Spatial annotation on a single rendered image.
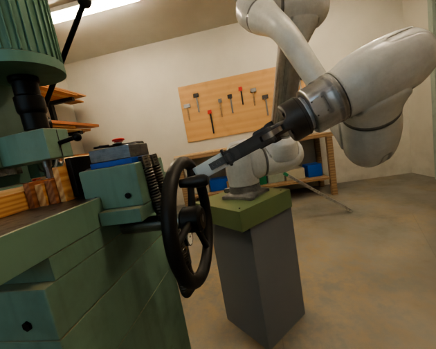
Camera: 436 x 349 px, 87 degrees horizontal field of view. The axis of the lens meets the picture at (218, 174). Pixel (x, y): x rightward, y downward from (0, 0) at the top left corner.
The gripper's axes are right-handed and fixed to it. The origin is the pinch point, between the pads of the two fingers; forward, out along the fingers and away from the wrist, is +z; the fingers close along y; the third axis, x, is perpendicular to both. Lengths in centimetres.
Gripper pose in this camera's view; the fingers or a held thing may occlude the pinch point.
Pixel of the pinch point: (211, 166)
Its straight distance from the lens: 46.8
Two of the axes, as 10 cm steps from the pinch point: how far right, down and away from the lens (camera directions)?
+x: 4.9, 8.7, 0.7
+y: -1.6, 1.7, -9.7
